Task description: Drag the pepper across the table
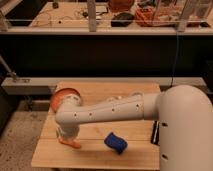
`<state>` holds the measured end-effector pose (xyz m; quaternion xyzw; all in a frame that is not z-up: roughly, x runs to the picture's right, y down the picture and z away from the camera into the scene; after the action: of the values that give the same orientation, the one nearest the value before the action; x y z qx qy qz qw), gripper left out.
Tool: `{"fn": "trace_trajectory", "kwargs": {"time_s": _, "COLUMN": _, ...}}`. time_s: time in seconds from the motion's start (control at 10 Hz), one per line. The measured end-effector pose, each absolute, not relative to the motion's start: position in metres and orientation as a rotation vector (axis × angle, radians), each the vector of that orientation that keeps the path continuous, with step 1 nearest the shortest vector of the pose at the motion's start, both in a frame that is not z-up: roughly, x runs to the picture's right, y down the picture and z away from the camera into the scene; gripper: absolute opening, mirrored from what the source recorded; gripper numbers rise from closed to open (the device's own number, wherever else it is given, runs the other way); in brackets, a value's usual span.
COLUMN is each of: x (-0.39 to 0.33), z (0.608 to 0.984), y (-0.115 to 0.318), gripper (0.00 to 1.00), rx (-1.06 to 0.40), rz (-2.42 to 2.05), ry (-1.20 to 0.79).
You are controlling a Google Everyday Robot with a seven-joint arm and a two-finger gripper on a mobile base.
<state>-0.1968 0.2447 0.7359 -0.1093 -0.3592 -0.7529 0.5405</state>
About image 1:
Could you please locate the black object on table edge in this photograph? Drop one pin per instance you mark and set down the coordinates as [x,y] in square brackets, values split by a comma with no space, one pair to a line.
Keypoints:
[155,133]

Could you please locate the metal clamp bracket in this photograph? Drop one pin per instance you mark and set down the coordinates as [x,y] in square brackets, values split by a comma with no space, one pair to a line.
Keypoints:
[12,74]

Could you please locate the black object on shelf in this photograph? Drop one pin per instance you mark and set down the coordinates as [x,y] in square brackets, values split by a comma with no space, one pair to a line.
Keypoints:
[122,20]

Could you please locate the orange crate on shelf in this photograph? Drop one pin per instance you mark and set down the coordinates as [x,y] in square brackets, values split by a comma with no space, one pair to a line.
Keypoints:
[144,17]

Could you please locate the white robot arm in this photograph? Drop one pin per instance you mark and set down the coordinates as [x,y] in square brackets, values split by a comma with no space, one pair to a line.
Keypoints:
[184,113]

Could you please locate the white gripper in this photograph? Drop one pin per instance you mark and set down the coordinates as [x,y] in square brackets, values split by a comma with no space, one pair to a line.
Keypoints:
[68,131]

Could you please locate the orange plate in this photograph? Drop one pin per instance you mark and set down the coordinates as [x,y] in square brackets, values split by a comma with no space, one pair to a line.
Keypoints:
[58,96]

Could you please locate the blue cloth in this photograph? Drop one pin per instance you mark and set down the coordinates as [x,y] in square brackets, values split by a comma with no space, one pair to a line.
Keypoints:
[115,142]

